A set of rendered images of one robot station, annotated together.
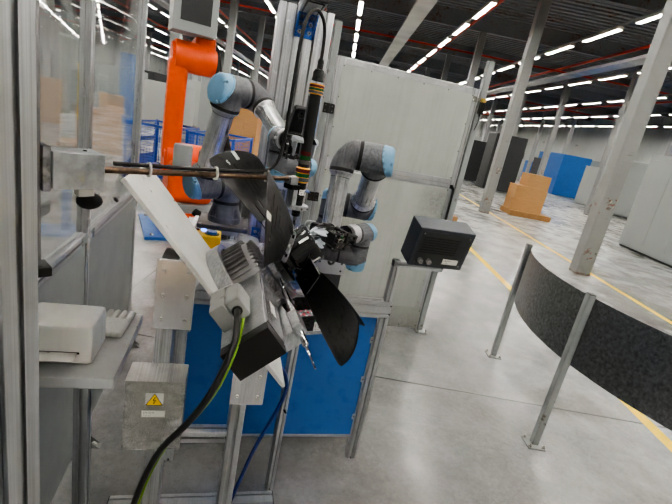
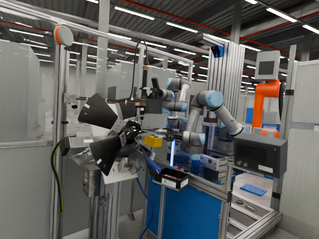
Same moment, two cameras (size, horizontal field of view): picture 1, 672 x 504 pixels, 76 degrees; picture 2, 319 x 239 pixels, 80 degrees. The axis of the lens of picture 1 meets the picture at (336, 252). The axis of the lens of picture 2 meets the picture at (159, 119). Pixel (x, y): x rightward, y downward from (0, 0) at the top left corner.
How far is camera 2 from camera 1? 1.47 m
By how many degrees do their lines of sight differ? 65
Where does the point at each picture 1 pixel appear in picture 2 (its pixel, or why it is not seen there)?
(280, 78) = (210, 77)
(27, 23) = (60, 67)
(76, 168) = (68, 97)
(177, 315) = not seen: hidden behind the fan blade
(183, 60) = (260, 91)
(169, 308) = not seen: hidden behind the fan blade
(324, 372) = (195, 226)
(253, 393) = (110, 189)
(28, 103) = (60, 83)
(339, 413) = not seen: outside the picture
